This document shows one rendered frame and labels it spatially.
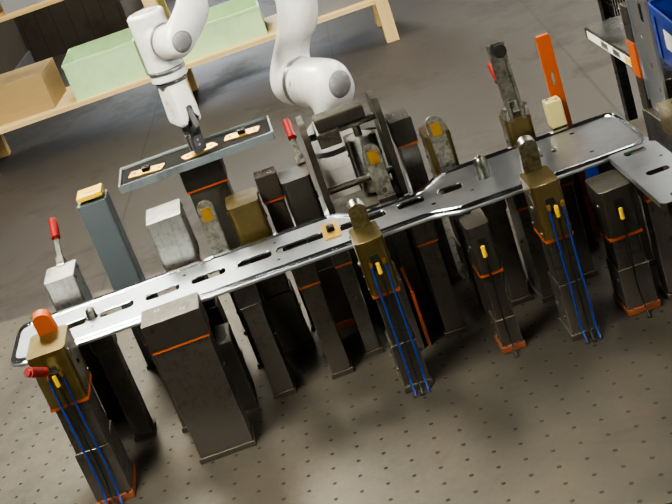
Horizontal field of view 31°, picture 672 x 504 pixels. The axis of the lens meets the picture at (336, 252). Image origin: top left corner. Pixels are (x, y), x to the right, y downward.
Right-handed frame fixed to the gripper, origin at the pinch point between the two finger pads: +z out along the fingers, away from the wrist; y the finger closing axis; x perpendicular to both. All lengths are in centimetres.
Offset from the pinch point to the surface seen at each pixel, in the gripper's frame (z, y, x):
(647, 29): -1, 68, 76
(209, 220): 11.6, 18.7, -9.1
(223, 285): 18.5, 37.3, -16.7
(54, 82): 79, -509, 79
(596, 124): 19, 55, 68
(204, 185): 9.4, 2.7, -2.7
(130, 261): 20.8, -5.8, -23.6
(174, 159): 2.6, -3.2, -5.3
